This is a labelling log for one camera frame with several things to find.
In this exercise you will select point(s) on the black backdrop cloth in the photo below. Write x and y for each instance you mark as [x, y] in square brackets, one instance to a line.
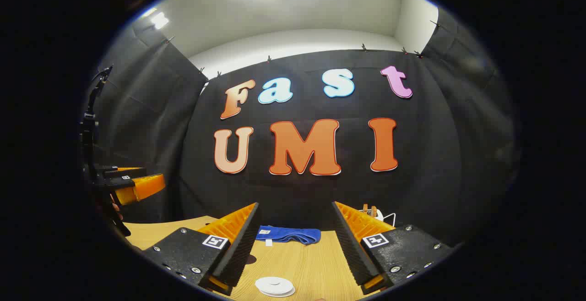
[297, 191]

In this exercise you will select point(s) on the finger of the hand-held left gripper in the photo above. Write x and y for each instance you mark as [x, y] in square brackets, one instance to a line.
[142, 187]
[123, 172]

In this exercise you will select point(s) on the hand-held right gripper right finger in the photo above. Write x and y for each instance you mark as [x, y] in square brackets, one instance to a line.
[352, 250]

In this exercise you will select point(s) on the ceiling light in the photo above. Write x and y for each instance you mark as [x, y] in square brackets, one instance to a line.
[160, 19]

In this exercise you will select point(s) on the dark round coaster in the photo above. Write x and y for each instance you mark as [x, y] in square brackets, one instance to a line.
[251, 259]

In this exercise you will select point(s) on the blue towel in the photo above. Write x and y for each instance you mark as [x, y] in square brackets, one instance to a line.
[288, 234]

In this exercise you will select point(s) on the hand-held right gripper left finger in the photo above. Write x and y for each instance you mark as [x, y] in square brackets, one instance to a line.
[240, 250]

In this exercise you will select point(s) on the white teacup lid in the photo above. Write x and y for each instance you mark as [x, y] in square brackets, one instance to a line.
[274, 285]

